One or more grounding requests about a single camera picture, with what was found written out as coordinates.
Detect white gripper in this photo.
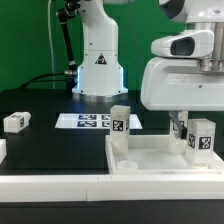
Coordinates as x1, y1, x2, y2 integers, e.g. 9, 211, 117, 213
141, 57, 224, 140

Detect white square table top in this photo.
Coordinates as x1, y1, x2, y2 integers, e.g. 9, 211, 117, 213
105, 135, 224, 175

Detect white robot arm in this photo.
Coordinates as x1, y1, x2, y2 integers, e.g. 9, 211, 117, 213
73, 0, 224, 124

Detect white front fence bar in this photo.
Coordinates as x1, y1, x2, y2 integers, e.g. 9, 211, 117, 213
0, 174, 224, 202

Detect white plate with fiducial tags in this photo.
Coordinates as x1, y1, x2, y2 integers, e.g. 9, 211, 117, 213
54, 113, 144, 130

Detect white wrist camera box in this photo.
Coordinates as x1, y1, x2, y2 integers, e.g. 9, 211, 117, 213
151, 30, 214, 58

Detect black cables behind base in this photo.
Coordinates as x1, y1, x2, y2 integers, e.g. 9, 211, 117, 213
19, 72, 75, 90

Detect black camera stand pole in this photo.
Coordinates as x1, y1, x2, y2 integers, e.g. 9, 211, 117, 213
56, 0, 80, 91

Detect white hanging cable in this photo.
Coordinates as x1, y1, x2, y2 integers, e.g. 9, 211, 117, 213
46, 0, 57, 90

